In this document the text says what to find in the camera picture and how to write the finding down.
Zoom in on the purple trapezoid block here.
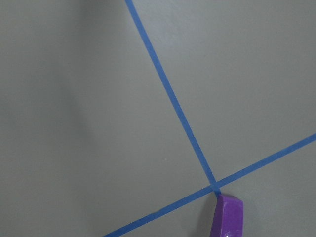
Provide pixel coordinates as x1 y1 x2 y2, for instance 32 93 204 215
210 194 244 237

